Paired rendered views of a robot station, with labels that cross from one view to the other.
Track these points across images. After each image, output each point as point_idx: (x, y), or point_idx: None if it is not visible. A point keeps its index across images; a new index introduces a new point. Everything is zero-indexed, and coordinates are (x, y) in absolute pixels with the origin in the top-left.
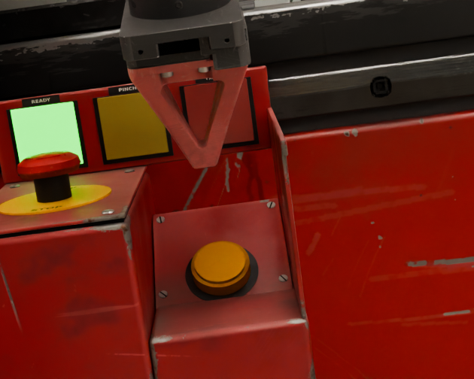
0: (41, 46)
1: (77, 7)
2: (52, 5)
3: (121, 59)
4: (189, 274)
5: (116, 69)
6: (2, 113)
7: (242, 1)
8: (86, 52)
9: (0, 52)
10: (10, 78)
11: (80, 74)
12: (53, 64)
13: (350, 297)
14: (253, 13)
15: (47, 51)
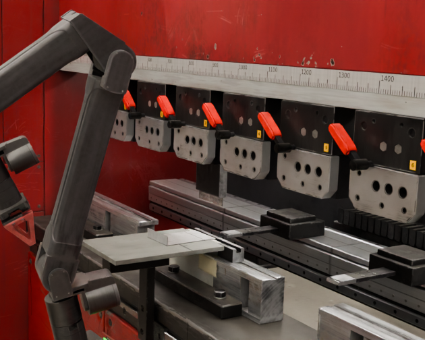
0: (164, 308)
1: (196, 295)
2: (191, 289)
3: (179, 327)
4: None
5: (178, 330)
6: (102, 336)
7: (256, 319)
8: (173, 318)
9: (156, 303)
10: (157, 314)
11: (171, 325)
12: (166, 316)
13: None
14: (210, 335)
15: (165, 311)
